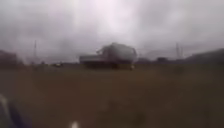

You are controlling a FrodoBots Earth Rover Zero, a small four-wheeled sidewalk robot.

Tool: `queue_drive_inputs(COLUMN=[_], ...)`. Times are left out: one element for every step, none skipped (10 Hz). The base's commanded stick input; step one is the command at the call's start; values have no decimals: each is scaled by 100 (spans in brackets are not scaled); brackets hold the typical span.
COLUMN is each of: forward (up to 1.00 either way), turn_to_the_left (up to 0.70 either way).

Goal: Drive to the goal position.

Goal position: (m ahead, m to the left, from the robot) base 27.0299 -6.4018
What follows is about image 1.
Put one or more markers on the grey truck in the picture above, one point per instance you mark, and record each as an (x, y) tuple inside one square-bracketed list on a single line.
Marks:
[(115, 55)]

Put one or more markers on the lattice mast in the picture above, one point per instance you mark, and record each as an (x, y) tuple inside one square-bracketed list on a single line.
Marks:
[(35, 50), (177, 50)]

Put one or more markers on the building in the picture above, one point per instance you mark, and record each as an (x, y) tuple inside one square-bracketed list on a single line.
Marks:
[(8, 59), (208, 56)]

